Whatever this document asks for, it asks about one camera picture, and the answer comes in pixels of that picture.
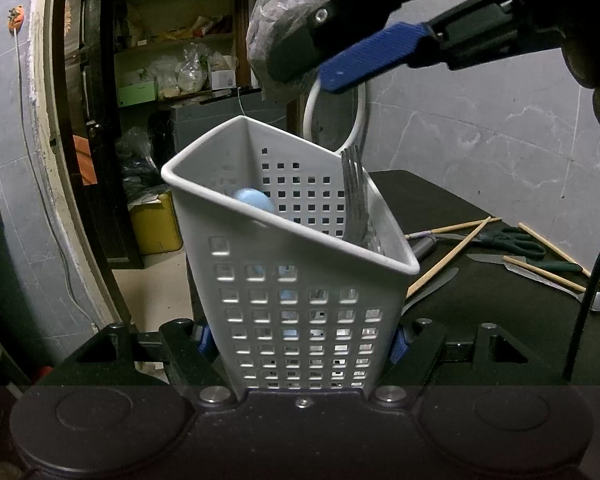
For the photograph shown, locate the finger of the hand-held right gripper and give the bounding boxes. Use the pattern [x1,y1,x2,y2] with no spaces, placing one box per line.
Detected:
[319,0,566,93]
[267,0,511,83]

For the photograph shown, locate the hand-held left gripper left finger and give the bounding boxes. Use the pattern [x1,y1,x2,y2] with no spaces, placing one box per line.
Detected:
[55,317,236,408]

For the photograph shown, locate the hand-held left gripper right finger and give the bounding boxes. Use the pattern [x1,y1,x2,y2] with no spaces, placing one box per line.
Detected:
[371,317,551,408]

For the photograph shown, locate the metal butter knife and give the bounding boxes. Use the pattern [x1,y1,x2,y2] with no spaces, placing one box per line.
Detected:
[402,266,460,317]

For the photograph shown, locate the grey handle peeler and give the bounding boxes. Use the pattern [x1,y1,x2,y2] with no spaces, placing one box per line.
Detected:
[410,236,438,261]

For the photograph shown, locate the white perforated utensil basket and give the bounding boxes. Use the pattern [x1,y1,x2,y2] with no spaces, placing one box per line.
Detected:
[161,115,421,403]

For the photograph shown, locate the metal fork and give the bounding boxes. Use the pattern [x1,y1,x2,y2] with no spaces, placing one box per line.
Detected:
[341,144,378,253]

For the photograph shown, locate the dark green scissors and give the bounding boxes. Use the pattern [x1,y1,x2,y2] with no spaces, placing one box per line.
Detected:
[432,226,547,262]

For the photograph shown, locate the blue handle spoon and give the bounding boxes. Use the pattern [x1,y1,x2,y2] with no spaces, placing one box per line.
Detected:
[234,187,277,214]

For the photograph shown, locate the green handle knife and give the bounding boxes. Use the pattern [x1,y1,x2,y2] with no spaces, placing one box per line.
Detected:
[466,254,583,273]

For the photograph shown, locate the plastic bag with dark contents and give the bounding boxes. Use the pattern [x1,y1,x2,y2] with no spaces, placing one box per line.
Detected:
[246,0,331,103]

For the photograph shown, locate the yellow snack packets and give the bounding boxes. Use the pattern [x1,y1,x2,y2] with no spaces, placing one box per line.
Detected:
[145,14,231,43]

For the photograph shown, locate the clear plastic bags bundle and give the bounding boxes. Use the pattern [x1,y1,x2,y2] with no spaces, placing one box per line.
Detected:
[147,42,211,98]

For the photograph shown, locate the yellow container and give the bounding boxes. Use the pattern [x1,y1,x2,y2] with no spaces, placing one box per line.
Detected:
[130,191,183,256]

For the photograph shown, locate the green box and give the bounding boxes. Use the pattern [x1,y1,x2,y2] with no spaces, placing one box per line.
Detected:
[117,82,157,108]

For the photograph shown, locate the black plastic bag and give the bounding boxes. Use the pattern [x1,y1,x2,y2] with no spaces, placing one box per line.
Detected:
[115,127,168,201]

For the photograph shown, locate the dark wooden door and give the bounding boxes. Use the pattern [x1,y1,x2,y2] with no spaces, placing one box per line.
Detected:
[55,0,146,268]

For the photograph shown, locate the white hose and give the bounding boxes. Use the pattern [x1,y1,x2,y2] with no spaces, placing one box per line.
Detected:
[302,77,368,153]

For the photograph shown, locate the black cable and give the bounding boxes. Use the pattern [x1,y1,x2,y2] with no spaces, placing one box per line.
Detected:
[562,220,600,381]

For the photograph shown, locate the white cable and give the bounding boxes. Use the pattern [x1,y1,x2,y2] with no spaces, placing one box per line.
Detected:
[12,30,98,333]

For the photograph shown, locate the white door frame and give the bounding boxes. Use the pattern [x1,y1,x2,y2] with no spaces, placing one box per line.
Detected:
[27,0,131,331]

